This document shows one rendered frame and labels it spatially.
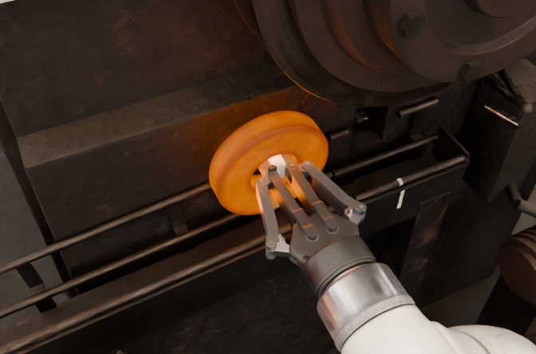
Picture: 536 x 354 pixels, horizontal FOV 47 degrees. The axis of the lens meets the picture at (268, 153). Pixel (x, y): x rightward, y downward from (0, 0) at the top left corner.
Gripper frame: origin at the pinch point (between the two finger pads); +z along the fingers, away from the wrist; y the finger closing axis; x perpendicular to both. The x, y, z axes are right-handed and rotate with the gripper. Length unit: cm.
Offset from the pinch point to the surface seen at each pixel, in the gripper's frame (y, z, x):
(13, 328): -36.9, 2.7, -21.6
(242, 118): -0.6, 6.6, 0.3
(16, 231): -43, 71, -87
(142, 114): -12.7, 9.9, 3.1
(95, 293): -25.4, 2.7, -20.8
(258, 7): -2.4, -2.0, 23.9
